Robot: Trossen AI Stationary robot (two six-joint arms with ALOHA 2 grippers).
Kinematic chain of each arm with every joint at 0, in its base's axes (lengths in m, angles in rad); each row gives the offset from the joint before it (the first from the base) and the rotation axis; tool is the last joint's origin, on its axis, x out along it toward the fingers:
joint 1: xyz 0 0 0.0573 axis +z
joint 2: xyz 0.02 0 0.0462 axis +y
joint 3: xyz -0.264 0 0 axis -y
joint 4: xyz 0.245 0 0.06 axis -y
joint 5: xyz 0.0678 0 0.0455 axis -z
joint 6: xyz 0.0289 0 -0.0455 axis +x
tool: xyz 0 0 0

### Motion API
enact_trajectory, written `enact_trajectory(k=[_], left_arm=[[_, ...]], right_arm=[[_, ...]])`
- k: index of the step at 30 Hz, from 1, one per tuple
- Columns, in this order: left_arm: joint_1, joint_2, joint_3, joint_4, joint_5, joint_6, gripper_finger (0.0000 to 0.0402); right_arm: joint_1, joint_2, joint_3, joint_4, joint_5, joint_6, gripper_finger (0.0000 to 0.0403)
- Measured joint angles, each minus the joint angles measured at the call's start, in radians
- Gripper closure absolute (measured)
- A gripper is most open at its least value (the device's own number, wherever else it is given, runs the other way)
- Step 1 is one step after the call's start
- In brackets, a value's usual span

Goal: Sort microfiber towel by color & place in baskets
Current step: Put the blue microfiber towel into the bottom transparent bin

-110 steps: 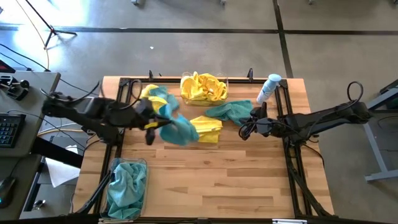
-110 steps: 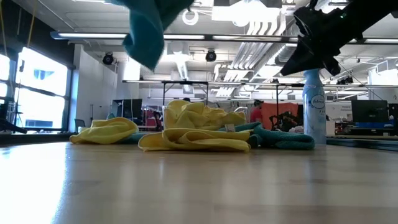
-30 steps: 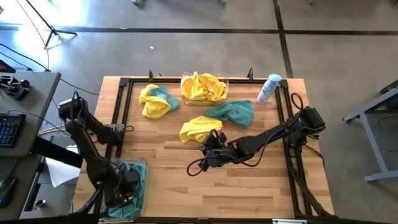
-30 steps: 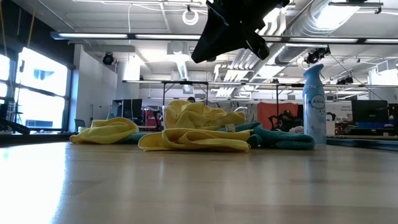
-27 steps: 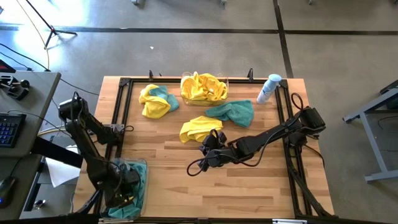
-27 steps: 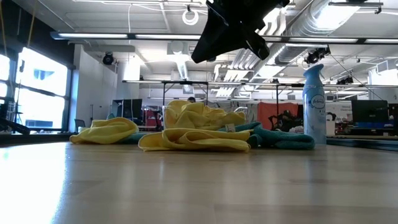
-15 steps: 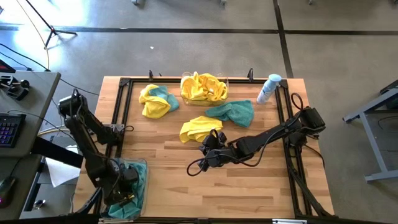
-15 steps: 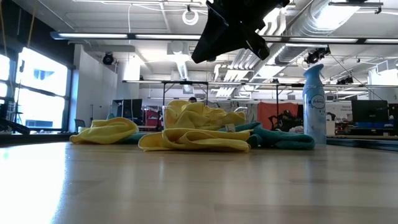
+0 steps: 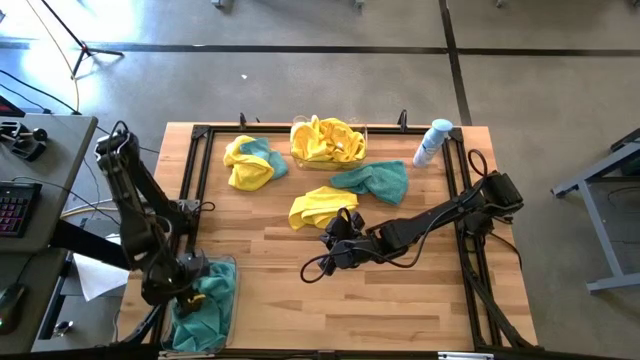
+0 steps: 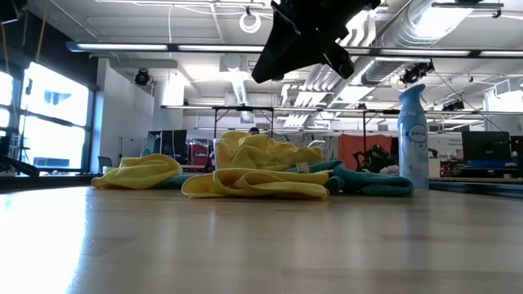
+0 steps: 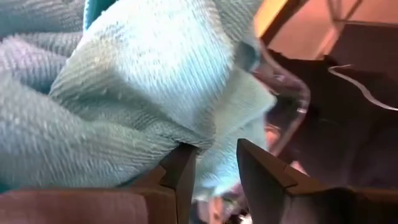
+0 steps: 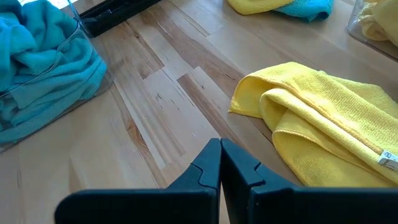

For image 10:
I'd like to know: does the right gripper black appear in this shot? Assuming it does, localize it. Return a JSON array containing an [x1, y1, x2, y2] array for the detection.
[[252, 0, 381, 84]]

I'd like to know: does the teal microfiber towel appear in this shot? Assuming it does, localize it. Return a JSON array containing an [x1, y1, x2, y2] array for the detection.
[[285, 159, 414, 197], [154, 174, 193, 190]]

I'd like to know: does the clear plastic basket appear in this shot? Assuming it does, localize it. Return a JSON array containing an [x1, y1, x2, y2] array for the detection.
[[212, 137, 328, 172]]

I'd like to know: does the orange cloth cover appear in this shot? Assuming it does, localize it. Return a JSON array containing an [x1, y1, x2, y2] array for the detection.
[[337, 133, 394, 172]]

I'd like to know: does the black spotlight cluster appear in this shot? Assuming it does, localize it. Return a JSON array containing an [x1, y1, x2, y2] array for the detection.
[[399, 60, 436, 86]]

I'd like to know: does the black equipment heap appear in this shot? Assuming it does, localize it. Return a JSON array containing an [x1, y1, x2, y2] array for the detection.
[[353, 143, 394, 173]]

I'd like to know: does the light blue Febreze spray bottle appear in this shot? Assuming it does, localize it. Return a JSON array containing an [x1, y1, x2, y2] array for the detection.
[[396, 83, 431, 190]]

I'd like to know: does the long overhead light bar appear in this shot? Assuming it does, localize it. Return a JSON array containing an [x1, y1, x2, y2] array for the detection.
[[66, 40, 523, 59]]

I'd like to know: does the white coiled cable ring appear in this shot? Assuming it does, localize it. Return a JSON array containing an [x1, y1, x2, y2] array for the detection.
[[239, 11, 262, 34]]

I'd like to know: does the silver ventilation duct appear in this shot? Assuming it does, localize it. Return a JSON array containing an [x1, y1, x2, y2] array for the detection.
[[361, 0, 434, 86]]

